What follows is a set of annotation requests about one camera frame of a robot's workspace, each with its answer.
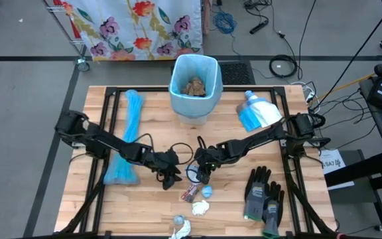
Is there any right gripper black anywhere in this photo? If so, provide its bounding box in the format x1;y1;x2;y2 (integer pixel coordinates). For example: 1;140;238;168
193;145;227;185

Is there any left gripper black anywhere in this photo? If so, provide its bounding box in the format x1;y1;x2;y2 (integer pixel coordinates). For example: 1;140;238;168
144;148;183;191

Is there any white wrapper black print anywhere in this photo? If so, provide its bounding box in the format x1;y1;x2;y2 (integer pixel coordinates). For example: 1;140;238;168
185;164;202;184

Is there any blue plastic ball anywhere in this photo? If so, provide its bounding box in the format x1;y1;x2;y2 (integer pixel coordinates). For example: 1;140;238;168
200;185;214;199

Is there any red black snack wrapper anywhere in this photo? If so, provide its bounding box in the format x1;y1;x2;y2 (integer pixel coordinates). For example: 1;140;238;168
180;184;200;203

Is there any white tissue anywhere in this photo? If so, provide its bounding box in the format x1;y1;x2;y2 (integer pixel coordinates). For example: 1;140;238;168
168;219;192;239
191;200;210;216

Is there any long bright blue trash bag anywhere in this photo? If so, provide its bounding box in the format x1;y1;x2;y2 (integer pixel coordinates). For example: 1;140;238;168
103;89;145;186

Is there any white plastic trash bin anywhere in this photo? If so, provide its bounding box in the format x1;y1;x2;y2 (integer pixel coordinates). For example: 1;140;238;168
176;112;212;126

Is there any blue bag roll white wrapper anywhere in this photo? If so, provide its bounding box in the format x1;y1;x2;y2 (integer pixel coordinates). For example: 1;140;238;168
236;90;283;133

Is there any grey black work glove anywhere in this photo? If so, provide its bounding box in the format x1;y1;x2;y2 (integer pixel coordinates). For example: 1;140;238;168
243;165;272;222
262;181;285;239

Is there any white power strip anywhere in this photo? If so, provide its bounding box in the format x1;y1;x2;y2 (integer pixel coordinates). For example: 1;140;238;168
290;81;316;104

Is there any white paper sign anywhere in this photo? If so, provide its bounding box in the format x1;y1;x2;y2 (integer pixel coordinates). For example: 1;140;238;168
319;148;356;191

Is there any floral printed cloth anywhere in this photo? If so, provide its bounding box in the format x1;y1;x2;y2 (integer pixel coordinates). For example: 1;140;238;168
61;0;204;62

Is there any black metal stand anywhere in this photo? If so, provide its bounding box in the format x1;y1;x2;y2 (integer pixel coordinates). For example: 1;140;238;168
325;149;382;233

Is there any pink hanging cloth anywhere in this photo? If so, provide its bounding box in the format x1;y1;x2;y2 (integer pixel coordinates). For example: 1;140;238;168
202;0;214;36

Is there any black power strip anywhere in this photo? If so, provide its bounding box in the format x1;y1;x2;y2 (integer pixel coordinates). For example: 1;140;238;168
249;19;270;35

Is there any black desk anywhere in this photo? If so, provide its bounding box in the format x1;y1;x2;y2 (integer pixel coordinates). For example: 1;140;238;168
358;78;382;175

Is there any coiled black cable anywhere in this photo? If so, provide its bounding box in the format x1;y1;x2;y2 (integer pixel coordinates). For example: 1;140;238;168
269;54;298;79

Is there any metal wire rack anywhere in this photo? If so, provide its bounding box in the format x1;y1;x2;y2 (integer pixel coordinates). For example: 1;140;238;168
43;0;91;72

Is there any coiled blue cable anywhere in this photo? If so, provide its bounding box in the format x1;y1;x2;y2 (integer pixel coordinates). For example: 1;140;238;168
212;6;241;56

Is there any yellow cable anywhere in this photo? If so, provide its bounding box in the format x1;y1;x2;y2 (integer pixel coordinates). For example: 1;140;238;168
312;61;382;100

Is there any black cable bundle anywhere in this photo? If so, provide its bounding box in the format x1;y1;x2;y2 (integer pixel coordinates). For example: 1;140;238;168
243;0;273;11

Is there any long black cable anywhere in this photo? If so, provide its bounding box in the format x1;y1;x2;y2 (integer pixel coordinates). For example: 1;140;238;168
310;0;382;111

